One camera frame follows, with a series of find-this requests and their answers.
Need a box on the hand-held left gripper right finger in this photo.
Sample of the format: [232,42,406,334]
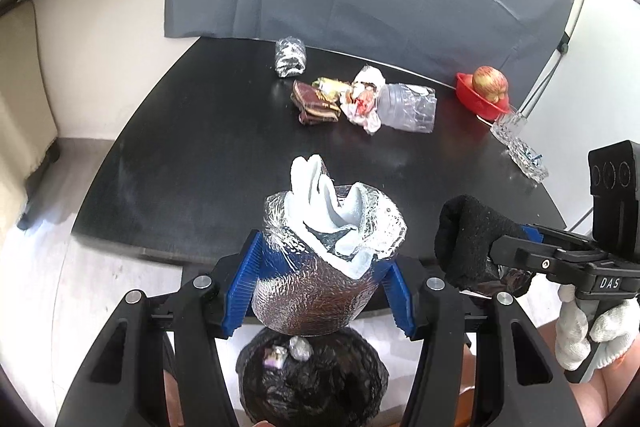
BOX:
[382,257,591,427]

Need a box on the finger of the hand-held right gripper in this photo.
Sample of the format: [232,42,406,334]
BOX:
[517,223,596,249]
[487,234,598,283]

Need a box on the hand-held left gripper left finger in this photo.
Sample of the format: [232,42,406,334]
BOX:
[55,229,267,427]

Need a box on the silver insulated foil pouch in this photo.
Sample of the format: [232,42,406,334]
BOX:
[251,187,407,337]

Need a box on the black knit cloth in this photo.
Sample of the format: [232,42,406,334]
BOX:
[434,194,533,293]

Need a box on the white tissue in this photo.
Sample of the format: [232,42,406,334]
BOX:
[290,153,382,280]

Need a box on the black trash bag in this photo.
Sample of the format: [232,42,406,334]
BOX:
[236,327,390,427]

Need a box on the brown snack wrapper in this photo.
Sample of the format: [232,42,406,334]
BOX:
[291,80,342,126]

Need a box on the white red wrapper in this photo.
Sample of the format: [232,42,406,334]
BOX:
[340,64,387,135]

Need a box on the gold candy wrapper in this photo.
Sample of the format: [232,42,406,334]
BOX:
[312,77,352,100]

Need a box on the aluminium foil lump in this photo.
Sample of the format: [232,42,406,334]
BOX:
[274,37,307,79]

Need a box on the person's right hand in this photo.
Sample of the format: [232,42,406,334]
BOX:
[554,284,640,373]

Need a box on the clear glass ashtray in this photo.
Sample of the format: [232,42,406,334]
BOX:
[506,139,550,182]

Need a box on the small purple wrapper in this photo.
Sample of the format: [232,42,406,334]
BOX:
[264,346,287,370]

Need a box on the small crumpled foil scrap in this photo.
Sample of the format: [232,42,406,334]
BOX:
[289,337,312,362]

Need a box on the clear cut glass cup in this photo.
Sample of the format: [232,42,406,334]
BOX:
[490,111,530,148]

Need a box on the person's leg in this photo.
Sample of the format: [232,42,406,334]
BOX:
[537,322,632,427]

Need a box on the red plastic bowl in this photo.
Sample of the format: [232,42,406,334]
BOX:
[455,72,518,121]

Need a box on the red yellow apple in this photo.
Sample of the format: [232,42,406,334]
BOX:
[472,66,510,104]

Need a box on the white panel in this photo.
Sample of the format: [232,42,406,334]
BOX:
[520,0,640,228]

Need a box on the white cable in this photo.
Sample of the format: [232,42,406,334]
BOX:
[517,49,566,112]

